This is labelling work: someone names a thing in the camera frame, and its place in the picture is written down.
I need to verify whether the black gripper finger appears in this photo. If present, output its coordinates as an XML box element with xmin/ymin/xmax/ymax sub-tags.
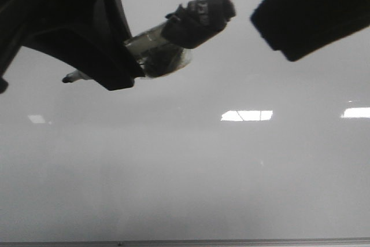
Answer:
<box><xmin>1</xmin><ymin>0</ymin><xmax>144</xmax><ymax>91</ymax></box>
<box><xmin>250</xmin><ymin>0</ymin><xmax>369</xmax><ymax>61</ymax></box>

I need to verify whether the white black-tipped whiteboard marker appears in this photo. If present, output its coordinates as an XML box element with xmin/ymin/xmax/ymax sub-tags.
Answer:
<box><xmin>55</xmin><ymin>0</ymin><xmax>236</xmax><ymax>91</ymax></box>

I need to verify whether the white glossy whiteboard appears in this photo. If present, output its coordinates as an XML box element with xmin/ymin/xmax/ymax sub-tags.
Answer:
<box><xmin>1</xmin><ymin>0</ymin><xmax>369</xmax><ymax>242</ymax></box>

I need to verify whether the grey aluminium whiteboard frame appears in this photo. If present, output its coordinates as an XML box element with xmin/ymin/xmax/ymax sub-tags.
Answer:
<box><xmin>1</xmin><ymin>237</ymin><xmax>369</xmax><ymax>246</ymax></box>

